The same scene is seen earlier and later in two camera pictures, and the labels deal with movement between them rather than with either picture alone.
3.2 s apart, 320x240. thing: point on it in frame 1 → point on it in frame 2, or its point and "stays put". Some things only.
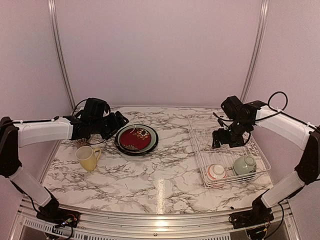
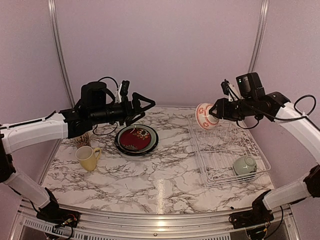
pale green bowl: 244,164 stays put
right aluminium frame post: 264,15 stays put
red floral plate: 135,138 stays put
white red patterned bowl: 216,171 → 204,119
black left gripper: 118,122 → 127,111
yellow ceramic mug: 86,156 stays put
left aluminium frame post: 52,15 stays put
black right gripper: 224,140 → 223,110
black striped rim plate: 123,151 stays put
